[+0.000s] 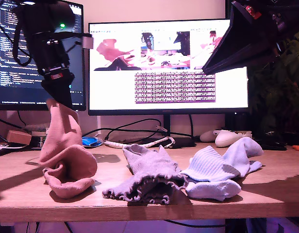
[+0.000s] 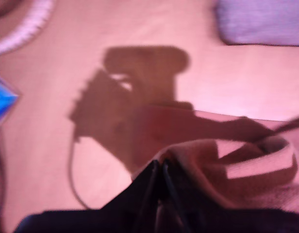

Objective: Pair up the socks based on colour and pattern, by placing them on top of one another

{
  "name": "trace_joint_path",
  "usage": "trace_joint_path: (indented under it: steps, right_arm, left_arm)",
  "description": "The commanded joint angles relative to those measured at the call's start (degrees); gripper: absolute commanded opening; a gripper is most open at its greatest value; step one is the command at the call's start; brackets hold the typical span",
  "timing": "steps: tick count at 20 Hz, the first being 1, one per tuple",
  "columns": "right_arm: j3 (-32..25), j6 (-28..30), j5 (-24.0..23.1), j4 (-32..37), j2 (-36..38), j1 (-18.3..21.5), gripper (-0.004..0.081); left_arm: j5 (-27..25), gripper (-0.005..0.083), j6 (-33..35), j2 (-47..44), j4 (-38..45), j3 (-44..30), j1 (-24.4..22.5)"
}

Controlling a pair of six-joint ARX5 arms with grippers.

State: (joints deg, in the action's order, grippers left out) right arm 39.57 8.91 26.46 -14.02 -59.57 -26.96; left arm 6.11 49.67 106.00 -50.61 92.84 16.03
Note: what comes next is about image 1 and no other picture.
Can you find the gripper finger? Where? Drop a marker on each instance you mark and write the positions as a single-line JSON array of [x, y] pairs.
[[241, 41], [246, 62]]

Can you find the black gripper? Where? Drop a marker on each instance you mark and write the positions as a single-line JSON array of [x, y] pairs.
[[51, 55]]

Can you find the pink sock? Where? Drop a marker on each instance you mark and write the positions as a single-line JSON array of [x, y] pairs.
[[69, 189], [64, 145]]

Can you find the white ribbed sock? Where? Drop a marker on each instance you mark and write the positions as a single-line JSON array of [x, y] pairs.
[[212, 190], [212, 165]]

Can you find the grey frilled cuff sock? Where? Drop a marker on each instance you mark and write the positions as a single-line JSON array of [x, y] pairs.
[[152, 162], [115, 191]]

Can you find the dark code screen monitor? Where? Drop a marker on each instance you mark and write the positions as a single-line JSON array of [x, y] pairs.
[[18, 97]]

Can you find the bright screen black monitor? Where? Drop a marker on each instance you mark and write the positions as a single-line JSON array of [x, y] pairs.
[[110, 92]]

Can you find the green leafy houseplant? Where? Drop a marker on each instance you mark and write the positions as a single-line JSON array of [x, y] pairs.
[[283, 97]]

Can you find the blue plastic bag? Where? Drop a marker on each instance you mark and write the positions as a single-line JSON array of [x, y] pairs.
[[90, 141]]

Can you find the green printed small box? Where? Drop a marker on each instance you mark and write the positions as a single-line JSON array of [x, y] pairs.
[[36, 142]]

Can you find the small cardboard box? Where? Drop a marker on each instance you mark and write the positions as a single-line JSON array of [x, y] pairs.
[[18, 138]]

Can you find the white game controller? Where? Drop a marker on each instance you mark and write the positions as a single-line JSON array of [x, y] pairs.
[[227, 139]]

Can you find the beige computer mouse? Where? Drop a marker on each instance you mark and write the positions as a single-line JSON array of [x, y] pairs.
[[207, 136]]

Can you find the black keyboard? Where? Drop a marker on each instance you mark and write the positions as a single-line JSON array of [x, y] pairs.
[[4, 151]]

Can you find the black pouch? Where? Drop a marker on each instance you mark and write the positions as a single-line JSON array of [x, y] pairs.
[[268, 145]]

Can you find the small orange object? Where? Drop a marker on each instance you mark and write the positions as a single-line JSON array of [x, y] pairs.
[[298, 148]]

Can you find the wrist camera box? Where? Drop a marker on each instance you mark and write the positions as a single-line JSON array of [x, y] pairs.
[[87, 42]]

